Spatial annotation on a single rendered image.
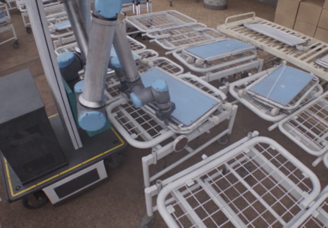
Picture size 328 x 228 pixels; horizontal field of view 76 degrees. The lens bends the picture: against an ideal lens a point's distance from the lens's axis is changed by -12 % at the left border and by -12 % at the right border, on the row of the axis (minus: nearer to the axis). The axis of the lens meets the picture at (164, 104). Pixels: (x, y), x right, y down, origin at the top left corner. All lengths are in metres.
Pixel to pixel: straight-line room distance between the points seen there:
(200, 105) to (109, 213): 1.01
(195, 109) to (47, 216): 1.34
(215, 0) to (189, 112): 4.77
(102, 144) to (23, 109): 0.66
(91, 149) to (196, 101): 0.84
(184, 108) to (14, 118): 1.07
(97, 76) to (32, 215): 1.24
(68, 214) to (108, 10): 1.43
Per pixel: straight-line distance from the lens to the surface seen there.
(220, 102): 1.74
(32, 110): 1.38
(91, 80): 1.17
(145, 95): 1.30
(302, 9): 4.68
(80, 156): 1.74
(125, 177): 1.96
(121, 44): 1.27
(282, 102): 1.91
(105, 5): 1.03
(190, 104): 1.69
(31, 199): 1.87
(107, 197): 1.88
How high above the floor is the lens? 1.59
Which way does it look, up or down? 38 degrees down
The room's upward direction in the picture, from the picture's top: straight up
